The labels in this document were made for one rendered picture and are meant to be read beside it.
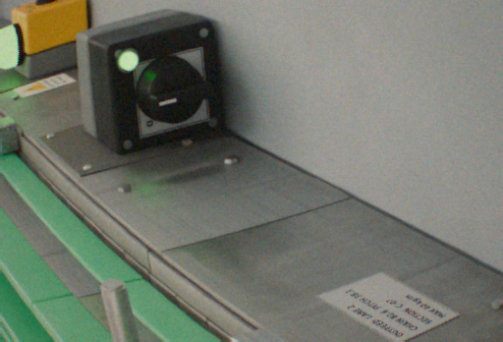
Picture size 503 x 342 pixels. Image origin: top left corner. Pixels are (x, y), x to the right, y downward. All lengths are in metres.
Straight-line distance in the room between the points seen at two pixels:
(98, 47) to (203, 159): 0.11
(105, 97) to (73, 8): 0.28
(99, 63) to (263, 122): 0.12
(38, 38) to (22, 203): 0.29
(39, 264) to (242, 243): 0.13
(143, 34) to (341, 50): 0.17
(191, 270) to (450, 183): 0.14
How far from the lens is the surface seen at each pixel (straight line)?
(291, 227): 0.68
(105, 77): 0.82
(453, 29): 0.59
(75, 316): 0.64
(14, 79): 1.11
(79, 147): 0.86
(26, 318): 0.81
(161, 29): 0.82
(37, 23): 1.08
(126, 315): 0.50
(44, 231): 0.77
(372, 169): 0.70
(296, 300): 0.59
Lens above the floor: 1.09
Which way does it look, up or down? 24 degrees down
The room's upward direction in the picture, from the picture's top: 105 degrees counter-clockwise
